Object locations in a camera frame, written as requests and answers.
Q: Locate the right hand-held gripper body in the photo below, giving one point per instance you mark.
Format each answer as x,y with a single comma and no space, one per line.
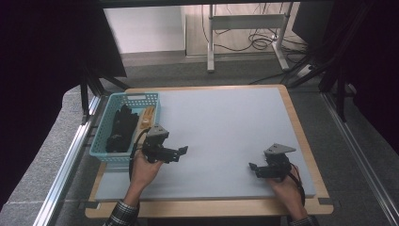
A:
277,166

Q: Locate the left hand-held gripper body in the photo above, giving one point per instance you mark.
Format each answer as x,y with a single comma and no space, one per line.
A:
155,147

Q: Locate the beige glove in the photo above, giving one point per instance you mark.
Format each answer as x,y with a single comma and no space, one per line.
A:
147,117

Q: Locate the black glove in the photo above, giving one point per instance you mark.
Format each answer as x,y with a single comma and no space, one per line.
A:
124,122
114,145

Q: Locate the light blue plastic basket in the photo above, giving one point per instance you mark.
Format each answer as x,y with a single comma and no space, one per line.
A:
102,138

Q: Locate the person's right hand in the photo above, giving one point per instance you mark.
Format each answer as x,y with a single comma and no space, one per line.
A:
290,191

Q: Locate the person's left hand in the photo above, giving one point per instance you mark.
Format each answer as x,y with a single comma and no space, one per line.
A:
142,175

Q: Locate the grey-blue table mat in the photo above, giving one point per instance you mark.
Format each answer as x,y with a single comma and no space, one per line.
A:
226,125

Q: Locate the wooden table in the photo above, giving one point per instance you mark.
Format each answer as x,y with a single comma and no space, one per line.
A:
219,211

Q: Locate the black metal stand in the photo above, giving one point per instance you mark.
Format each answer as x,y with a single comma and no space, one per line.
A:
340,81
84,94

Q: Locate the white power strip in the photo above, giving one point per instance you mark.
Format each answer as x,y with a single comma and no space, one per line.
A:
304,71

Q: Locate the black curtain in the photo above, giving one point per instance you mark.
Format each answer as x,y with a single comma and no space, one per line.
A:
40,78
376,62

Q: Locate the aluminium rail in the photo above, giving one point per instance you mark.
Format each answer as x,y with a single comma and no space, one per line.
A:
62,175
360,157

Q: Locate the white metal desk frame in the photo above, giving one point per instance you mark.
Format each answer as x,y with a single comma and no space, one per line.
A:
247,22

